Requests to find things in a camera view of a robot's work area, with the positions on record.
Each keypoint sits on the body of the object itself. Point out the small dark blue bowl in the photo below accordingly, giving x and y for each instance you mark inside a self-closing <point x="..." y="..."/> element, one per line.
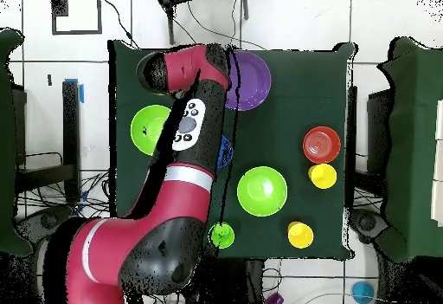
<point x="225" y="151"/>

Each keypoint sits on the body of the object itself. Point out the purple bowl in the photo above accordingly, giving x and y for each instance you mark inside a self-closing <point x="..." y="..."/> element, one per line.
<point x="251" y="80"/>

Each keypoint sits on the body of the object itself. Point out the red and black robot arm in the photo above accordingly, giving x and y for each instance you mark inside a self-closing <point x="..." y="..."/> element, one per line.
<point x="145" y="234"/>

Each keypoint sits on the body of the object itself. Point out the green bowl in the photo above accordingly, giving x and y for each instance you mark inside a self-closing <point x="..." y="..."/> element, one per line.
<point x="147" y="130"/>
<point x="262" y="191"/>

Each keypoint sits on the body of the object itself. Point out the green cup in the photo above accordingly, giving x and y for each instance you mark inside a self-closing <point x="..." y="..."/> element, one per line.
<point x="222" y="235"/>

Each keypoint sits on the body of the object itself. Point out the dark green table cloth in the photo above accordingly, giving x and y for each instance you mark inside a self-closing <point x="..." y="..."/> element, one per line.
<point x="294" y="92"/>

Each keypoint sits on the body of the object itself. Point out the orange bowl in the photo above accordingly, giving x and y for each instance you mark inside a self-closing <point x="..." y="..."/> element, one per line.
<point x="322" y="144"/>

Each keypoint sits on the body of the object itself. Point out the yellow orange cup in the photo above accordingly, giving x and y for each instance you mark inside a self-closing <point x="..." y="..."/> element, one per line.
<point x="300" y="235"/>

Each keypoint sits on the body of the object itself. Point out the black bench with blue tape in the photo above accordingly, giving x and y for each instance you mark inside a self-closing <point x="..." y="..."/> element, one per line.
<point x="71" y="127"/>

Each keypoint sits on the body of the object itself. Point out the purple cup on floor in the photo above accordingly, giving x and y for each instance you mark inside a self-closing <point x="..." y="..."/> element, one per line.
<point x="275" y="299"/>

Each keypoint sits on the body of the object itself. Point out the green cloth side table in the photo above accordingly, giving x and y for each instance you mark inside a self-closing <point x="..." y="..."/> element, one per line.
<point x="415" y="144"/>
<point x="7" y="144"/>

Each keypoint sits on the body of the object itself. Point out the blue bowl on floor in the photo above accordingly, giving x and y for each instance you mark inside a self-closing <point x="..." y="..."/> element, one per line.
<point x="362" y="292"/>

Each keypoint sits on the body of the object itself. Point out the white boxes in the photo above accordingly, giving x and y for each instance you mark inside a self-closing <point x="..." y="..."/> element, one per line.
<point x="439" y="179"/>

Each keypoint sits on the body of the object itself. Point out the black camera stand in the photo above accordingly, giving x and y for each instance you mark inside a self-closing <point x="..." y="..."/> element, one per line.
<point x="170" y="23"/>

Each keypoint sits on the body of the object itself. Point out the grey square floor frame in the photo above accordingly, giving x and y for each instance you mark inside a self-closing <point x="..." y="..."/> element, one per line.
<point x="59" y="6"/>

